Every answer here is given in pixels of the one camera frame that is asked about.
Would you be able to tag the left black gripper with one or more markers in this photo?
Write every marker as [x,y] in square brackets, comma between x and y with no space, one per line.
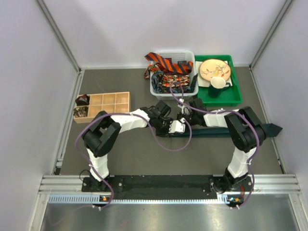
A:
[165,133]

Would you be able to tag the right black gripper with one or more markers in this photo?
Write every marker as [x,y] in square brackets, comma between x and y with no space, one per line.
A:
[181,115]

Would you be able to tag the dark teal necktie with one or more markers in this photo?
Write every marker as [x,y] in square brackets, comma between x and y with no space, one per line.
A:
[272,129]

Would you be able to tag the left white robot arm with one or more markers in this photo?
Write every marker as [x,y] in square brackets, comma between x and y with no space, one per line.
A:
[99,138]

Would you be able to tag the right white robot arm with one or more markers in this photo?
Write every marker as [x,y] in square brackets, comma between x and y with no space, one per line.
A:
[246,131]

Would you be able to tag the floral patterned tie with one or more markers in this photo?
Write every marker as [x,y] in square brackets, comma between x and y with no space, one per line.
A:
[163,82]

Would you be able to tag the green white mug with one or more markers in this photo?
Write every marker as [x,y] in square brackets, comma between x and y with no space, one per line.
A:
[217,86]

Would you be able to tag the green plastic tray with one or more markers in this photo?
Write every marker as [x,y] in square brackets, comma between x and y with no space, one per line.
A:
[231,96]

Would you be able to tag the wooden compartment box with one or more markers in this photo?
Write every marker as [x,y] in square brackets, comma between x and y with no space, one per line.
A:
[115,102]

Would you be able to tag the beige patterned plate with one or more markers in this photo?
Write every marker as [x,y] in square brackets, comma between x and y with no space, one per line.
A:
[214,68]

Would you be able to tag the orange navy striped tie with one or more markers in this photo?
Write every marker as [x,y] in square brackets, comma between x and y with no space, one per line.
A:
[168,66]

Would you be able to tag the dark red rolled tie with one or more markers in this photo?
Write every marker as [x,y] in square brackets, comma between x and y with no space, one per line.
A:
[83,100]

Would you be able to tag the brown patterned rolled tie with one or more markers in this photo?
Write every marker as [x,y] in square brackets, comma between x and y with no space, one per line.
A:
[81,111]

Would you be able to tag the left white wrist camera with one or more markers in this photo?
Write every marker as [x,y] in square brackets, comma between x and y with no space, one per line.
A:
[177,126]

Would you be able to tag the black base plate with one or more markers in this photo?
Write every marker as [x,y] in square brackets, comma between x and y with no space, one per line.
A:
[174,186]

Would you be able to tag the slotted cable duct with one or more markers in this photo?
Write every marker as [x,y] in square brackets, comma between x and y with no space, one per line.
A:
[101,200]

